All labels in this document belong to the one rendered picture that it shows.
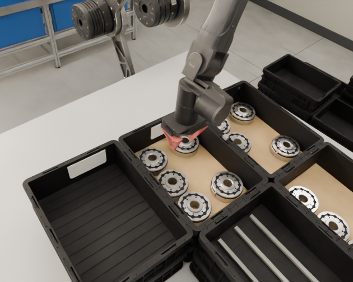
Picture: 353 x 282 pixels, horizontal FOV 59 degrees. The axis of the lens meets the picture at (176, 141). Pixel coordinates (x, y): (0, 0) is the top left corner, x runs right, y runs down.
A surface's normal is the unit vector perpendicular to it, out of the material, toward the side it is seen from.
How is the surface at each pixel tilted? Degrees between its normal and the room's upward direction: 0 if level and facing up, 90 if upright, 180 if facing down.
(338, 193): 0
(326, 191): 0
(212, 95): 63
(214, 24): 52
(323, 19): 90
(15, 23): 90
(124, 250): 0
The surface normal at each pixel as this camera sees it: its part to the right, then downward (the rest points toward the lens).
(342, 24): -0.73, 0.46
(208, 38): -0.56, 0.14
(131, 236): 0.10, -0.67
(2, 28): 0.69, 0.58
